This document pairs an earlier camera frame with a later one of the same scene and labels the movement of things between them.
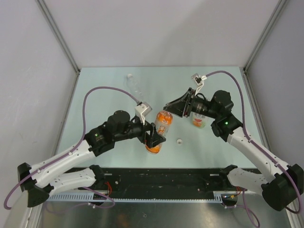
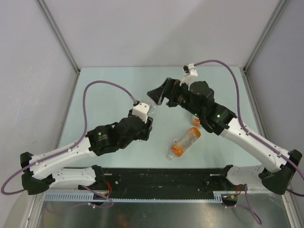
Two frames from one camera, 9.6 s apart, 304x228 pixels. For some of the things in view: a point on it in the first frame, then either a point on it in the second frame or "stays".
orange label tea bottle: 163,121 -> 178,148
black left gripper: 153,138 -> 146,130
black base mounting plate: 164,183 stays
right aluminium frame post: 245,74 stays
